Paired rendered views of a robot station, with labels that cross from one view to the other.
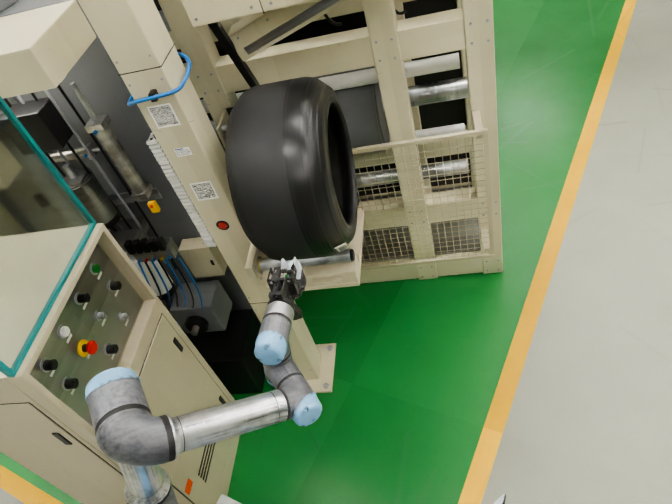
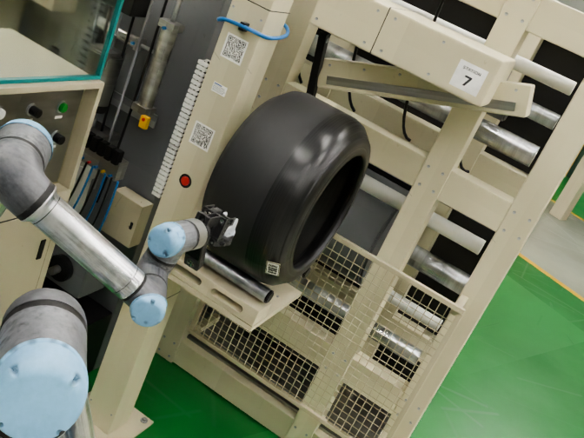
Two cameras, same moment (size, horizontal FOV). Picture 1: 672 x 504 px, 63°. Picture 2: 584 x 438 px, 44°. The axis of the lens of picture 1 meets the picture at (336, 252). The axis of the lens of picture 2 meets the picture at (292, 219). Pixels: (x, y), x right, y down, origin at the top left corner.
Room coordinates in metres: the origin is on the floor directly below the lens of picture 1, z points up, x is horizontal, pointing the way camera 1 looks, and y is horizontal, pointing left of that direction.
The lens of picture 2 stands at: (-0.62, 0.00, 1.95)
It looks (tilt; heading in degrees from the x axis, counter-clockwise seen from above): 22 degrees down; 359
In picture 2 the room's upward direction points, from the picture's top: 24 degrees clockwise
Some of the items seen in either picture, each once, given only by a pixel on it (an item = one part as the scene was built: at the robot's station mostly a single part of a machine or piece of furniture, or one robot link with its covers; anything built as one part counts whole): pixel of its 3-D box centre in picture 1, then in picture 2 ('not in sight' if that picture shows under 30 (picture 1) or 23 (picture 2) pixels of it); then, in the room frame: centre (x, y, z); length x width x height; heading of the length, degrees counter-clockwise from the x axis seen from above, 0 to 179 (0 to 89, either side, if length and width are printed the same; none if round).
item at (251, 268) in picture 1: (263, 237); not in sight; (1.58, 0.24, 0.90); 0.40 x 0.03 x 0.10; 162
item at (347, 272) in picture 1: (308, 272); (215, 284); (1.39, 0.12, 0.84); 0.36 x 0.09 x 0.06; 72
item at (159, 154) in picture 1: (187, 193); (183, 131); (1.58, 0.41, 1.19); 0.05 x 0.04 x 0.48; 162
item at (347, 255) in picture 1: (305, 260); (224, 268); (1.39, 0.11, 0.90); 0.35 x 0.05 x 0.05; 72
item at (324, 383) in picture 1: (307, 367); (106, 417); (1.59, 0.32, 0.01); 0.27 x 0.27 x 0.02; 72
